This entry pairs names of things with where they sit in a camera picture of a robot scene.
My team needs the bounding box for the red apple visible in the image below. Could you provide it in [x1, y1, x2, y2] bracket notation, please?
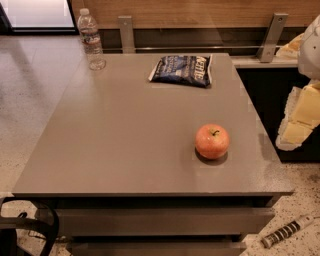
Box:
[195, 124, 230, 160]

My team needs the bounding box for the grey drawer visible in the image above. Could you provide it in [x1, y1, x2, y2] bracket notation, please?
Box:
[56, 208, 274, 236]
[67, 242, 246, 256]

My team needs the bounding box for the blue Kettle chips bag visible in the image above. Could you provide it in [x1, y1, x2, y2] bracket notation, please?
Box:
[149, 55, 212, 88]

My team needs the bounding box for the black chair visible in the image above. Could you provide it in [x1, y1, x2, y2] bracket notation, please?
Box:
[0, 199, 59, 256]

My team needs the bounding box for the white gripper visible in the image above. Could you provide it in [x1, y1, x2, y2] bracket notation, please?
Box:
[276, 15, 320, 151]

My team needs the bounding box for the grey lower drawer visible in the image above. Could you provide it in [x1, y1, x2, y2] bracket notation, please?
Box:
[67, 242, 246, 256]

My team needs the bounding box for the right metal bracket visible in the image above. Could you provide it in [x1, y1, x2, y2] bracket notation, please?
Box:
[257, 13, 288, 63]

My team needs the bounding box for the left metal bracket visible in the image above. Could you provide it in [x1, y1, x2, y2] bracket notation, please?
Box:
[118, 16, 136, 54]

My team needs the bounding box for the clear plastic water bottle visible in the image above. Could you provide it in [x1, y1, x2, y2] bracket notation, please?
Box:
[77, 8, 106, 70]

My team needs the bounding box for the metal bracket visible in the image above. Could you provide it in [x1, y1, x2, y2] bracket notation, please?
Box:
[257, 13, 288, 63]
[118, 16, 136, 54]

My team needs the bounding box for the grey upper drawer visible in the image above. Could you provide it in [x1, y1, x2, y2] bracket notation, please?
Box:
[56, 208, 274, 236]

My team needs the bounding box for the metal rail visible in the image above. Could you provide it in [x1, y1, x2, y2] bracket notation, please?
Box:
[103, 45, 264, 53]

